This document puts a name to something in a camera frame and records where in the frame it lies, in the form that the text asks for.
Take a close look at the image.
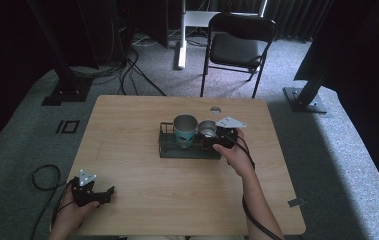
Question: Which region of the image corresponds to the silver metal cup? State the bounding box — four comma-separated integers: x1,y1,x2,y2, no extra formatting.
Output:
197,119,219,140

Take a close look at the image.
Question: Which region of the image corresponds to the black metal stand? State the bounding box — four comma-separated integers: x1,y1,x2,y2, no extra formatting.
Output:
282,0,348,115
26,0,94,107

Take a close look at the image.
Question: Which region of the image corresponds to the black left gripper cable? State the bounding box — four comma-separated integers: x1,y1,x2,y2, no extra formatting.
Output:
30,164,75,240

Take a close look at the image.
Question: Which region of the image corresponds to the white desk frame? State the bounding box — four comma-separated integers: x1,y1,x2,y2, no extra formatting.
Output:
172,0,269,71

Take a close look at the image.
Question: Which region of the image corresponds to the black folding chair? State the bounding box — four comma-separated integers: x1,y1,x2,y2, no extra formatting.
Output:
199,12,278,100

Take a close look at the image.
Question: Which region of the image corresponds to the teal mug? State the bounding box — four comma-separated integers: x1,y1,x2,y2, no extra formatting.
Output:
172,113,199,150

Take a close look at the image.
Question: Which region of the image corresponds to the person's left hand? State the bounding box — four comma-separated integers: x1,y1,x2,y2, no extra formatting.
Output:
54,186,101,236

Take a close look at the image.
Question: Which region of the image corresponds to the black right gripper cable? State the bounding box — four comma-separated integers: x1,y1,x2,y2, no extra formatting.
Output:
227,133,283,240

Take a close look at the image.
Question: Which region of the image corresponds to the dark metal cup rack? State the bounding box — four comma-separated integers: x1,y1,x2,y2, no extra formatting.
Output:
158,121,223,160

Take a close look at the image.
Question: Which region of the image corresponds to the dark curtain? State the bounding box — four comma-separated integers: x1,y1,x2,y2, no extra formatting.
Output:
263,0,333,42

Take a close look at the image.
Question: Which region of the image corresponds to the person's right hand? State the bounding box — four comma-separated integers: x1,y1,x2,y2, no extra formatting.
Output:
212,129,257,178

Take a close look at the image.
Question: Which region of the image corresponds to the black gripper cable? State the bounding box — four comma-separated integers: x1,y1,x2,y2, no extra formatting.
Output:
227,133,283,240
30,164,75,240

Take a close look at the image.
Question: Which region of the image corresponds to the black floor cable bundle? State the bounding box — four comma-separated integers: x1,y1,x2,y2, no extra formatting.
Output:
69,19,167,98

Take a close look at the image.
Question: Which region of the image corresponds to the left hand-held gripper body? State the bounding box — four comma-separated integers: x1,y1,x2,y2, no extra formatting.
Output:
70,168,109,208

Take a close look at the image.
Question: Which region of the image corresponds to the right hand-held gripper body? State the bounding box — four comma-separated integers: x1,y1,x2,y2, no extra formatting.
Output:
199,115,248,152

